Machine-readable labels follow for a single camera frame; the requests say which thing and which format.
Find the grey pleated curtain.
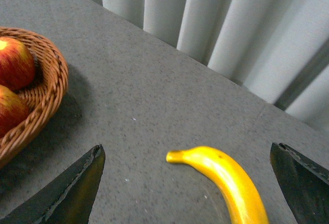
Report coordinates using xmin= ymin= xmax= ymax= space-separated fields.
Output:
xmin=92 ymin=0 xmax=328 ymax=134

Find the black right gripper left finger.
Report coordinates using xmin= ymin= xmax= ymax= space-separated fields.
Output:
xmin=1 ymin=145 xmax=105 ymax=223

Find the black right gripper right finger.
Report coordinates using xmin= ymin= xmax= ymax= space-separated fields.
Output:
xmin=270 ymin=143 xmax=328 ymax=223

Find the brown wicker basket left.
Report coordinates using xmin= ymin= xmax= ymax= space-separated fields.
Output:
xmin=1 ymin=27 xmax=69 ymax=167

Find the red apple middle basket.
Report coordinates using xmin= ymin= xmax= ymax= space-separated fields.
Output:
xmin=1 ymin=85 xmax=29 ymax=138

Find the red apple far basket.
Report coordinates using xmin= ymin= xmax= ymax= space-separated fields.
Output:
xmin=1 ymin=36 xmax=36 ymax=91

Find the yellow banana left table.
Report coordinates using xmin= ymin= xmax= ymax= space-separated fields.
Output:
xmin=166 ymin=146 xmax=269 ymax=223

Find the red apple basket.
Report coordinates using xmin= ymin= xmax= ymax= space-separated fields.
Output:
xmin=1 ymin=36 xmax=36 ymax=91
xmin=1 ymin=85 xmax=29 ymax=138

